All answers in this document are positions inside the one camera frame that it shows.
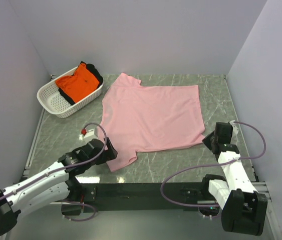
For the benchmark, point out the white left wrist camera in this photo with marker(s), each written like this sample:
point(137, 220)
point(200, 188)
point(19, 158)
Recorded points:
point(87, 135)

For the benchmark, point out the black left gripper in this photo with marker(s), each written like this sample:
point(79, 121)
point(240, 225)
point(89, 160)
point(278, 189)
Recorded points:
point(109, 152)

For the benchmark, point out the pink t shirt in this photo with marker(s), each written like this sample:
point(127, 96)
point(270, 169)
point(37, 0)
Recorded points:
point(145, 119)

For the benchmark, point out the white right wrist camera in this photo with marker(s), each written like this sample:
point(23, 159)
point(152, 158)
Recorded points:
point(235, 129)

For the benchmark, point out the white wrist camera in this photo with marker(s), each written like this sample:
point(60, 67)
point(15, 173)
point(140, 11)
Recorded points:
point(235, 129)
point(87, 135)

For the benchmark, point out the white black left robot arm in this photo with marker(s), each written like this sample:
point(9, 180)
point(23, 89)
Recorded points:
point(53, 184)

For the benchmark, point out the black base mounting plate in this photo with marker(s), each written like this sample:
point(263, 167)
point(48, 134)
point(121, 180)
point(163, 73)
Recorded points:
point(141, 196)

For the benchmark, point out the black t shirt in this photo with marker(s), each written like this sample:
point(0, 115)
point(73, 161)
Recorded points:
point(94, 71)

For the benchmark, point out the white perforated plastic basket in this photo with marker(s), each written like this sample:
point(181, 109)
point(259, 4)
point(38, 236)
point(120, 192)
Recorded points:
point(52, 101)

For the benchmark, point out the aluminium extrusion rail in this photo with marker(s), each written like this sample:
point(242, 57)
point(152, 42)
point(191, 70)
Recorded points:
point(261, 187)

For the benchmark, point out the orange t shirt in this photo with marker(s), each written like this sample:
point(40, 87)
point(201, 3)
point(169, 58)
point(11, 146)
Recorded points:
point(78, 82)

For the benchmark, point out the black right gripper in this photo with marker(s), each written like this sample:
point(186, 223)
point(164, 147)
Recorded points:
point(210, 140)

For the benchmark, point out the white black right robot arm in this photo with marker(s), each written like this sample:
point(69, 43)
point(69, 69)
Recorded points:
point(243, 208)

